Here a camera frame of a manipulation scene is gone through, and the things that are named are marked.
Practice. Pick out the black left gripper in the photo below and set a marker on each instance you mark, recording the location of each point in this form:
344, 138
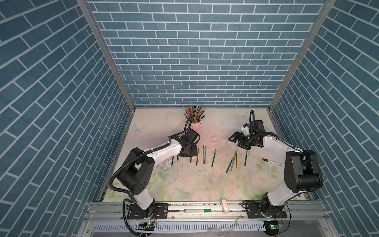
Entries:
194, 151

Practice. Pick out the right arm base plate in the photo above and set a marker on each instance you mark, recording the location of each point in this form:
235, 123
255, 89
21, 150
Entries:
266, 211

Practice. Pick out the pink cup of coloured pencils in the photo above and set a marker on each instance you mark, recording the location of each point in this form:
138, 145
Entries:
194, 116

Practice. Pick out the dark green carving knife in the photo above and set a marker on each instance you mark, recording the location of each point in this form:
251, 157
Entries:
229, 166

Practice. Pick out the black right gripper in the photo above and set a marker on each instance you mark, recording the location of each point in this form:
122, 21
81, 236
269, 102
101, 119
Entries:
240, 140

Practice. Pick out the silver carving knife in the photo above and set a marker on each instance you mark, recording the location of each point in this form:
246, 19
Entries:
233, 162

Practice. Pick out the aluminium corner frame post right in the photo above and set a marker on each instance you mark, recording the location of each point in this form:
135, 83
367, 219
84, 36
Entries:
314, 29

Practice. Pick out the green knife row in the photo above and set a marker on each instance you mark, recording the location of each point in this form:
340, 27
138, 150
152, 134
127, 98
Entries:
214, 156

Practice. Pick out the aluminium corner frame post left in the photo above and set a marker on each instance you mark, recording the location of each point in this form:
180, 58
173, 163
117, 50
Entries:
90, 18

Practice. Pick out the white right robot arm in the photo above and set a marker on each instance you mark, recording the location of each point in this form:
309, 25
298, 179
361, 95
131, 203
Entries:
302, 172

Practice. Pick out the black marker pen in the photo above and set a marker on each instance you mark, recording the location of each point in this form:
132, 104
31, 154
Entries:
273, 162

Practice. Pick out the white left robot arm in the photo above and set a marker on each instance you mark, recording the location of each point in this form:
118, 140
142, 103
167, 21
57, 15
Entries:
134, 175

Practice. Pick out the beige eraser on rail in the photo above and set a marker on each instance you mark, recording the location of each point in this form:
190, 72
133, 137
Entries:
225, 207

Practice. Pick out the aluminium front rail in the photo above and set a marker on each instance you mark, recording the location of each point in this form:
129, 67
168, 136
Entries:
299, 218

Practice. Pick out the aluminium corner frame post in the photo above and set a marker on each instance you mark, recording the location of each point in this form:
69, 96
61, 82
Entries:
314, 29
90, 18

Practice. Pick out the yellow carving knife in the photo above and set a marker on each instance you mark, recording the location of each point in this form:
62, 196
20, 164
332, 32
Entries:
236, 160

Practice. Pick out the green marker on rail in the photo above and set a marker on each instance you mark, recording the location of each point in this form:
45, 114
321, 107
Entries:
197, 210

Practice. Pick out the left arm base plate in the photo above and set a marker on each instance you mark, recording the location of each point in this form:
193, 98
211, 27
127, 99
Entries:
148, 211

